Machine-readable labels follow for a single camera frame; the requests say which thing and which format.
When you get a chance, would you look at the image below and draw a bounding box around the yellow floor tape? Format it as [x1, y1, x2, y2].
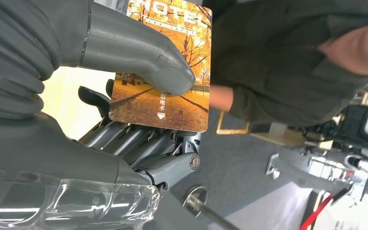
[216, 111, 251, 136]

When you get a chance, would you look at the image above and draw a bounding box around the person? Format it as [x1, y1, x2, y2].
[207, 0, 368, 127]

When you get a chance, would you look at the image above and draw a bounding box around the chrome stanchion post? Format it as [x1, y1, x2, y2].
[181, 185, 240, 230]

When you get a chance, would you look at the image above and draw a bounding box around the clear plastic hand cover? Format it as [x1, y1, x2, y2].
[0, 171, 161, 230]

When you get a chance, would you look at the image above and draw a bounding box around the silver machine with cables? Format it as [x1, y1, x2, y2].
[251, 74, 368, 230]

